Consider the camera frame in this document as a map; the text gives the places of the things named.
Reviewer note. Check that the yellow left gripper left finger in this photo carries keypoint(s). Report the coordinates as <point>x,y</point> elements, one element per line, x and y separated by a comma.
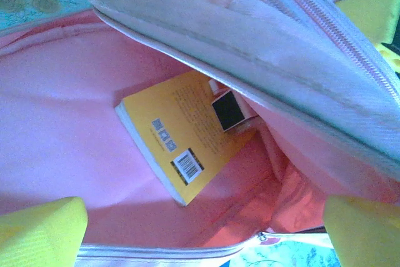
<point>37,235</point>

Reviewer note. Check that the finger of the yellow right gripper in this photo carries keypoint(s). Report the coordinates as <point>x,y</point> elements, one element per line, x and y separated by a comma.
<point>392,56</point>
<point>375,13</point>

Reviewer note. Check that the pink school backpack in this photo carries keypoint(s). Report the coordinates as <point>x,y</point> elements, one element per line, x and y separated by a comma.
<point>62,107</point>

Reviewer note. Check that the yellow paperback book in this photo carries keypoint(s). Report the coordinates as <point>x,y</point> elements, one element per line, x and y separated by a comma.
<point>168,117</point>

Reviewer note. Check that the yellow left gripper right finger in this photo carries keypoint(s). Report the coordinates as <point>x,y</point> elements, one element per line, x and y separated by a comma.
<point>365,232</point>

